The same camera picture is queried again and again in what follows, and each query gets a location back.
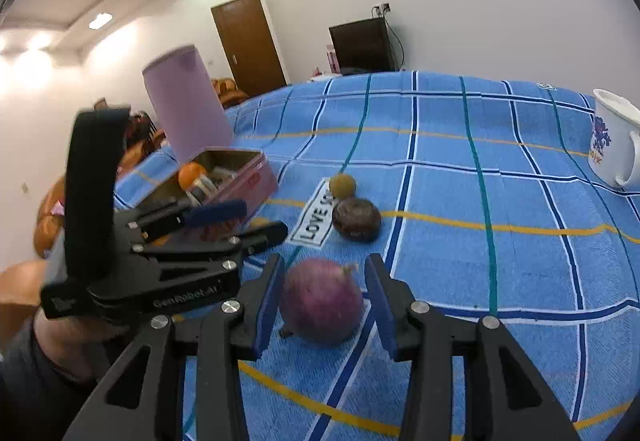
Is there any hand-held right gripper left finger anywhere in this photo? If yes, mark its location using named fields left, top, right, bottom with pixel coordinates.
left=62, top=252, right=286, bottom=441

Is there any large orange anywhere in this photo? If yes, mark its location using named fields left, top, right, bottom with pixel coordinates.
left=177, top=162, right=208, bottom=192

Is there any white printed mug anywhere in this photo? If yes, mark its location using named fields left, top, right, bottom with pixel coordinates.
left=589, top=88, right=640, bottom=192

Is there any wooden armchair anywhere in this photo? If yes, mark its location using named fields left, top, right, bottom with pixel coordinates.
left=32, top=174, right=71, bottom=257
left=92, top=96, right=168, bottom=174
left=210, top=78, right=249, bottom=109

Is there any person's left hand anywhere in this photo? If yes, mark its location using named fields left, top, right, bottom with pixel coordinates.
left=32, top=308, right=118, bottom=384

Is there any black television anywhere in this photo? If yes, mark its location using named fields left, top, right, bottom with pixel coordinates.
left=328, top=16, right=399, bottom=74

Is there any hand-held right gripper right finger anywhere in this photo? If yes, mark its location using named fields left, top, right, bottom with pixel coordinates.
left=364, top=253, right=581, bottom=441

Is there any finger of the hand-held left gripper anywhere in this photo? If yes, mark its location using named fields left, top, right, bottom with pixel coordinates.
left=132, top=221, right=289, bottom=267
left=115, top=198, right=248, bottom=242

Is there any dark passion fruit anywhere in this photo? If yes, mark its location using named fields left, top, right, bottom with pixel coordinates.
left=332, top=198, right=382, bottom=243

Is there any purple round fruit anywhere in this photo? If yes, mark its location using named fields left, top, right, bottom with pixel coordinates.
left=278, top=257, right=365, bottom=347

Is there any pink tin box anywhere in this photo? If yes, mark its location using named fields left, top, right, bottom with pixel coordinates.
left=142, top=45, right=279, bottom=242

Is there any yellowish longan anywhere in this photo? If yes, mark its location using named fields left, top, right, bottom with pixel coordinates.
left=328, top=174, right=357, bottom=198

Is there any brown wooden door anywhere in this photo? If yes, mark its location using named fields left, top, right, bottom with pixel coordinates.
left=210, top=0, right=288, bottom=98

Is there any person's left forearm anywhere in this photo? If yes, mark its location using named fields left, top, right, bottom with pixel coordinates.
left=0, top=316, right=101, bottom=441

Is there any black television cable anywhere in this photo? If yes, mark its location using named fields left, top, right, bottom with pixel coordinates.
left=371, top=5, right=406, bottom=72

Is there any blue checked blanket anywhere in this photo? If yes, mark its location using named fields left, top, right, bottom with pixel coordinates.
left=112, top=70, right=640, bottom=441

